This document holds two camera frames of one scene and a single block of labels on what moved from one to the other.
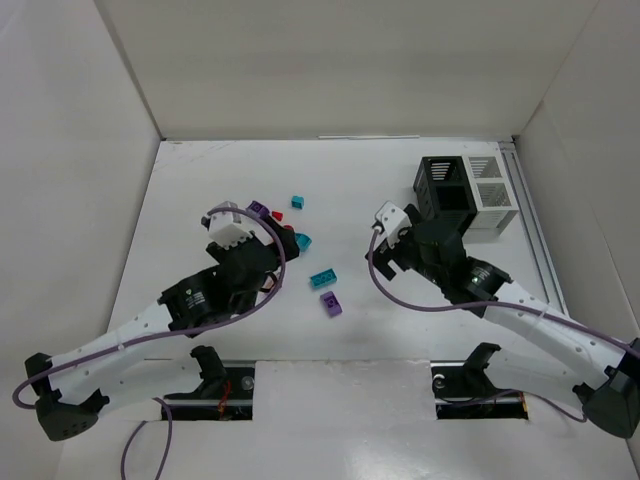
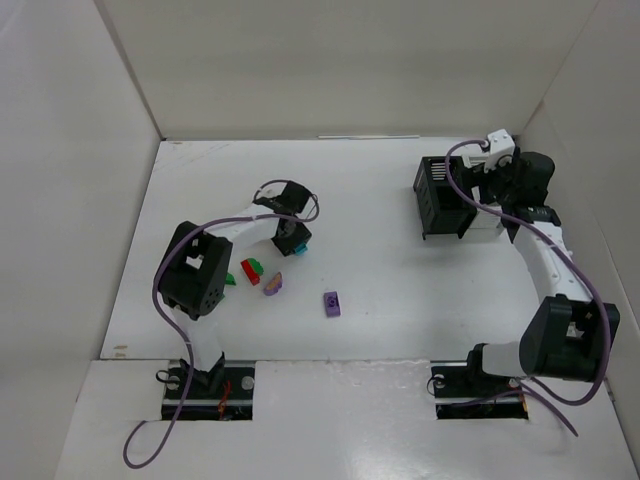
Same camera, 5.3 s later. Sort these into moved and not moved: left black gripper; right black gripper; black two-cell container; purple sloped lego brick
Moved: left black gripper; right black gripper
Not moved: purple sloped lego brick; black two-cell container
